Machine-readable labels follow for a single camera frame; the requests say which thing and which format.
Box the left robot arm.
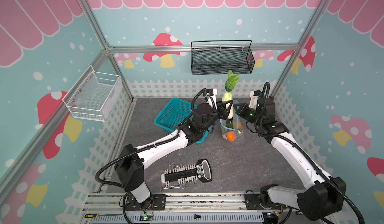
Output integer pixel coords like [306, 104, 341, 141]
[95, 100, 234, 210]

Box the black screwdriver bit set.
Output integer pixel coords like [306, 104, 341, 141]
[161, 159, 213, 188]

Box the orange toy tomato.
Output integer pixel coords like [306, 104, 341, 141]
[225, 132, 237, 142]

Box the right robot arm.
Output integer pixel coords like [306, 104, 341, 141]
[234, 103, 365, 224]

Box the white wire wall basket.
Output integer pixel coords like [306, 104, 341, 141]
[63, 66, 123, 122]

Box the yellow handled screwdriver left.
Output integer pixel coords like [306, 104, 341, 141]
[84, 214, 120, 219]

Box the clear zip top bag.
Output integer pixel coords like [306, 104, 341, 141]
[220, 107, 245, 144]

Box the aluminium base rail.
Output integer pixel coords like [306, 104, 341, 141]
[78, 192, 310, 224]

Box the black wire wall basket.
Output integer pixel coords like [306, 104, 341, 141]
[191, 40, 255, 75]

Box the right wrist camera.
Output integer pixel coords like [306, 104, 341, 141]
[249, 90, 276, 115]

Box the teal plastic basket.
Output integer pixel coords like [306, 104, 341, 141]
[154, 98, 194, 135]

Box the white green toy cabbage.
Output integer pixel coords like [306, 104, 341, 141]
[222, 70, 240, 116]

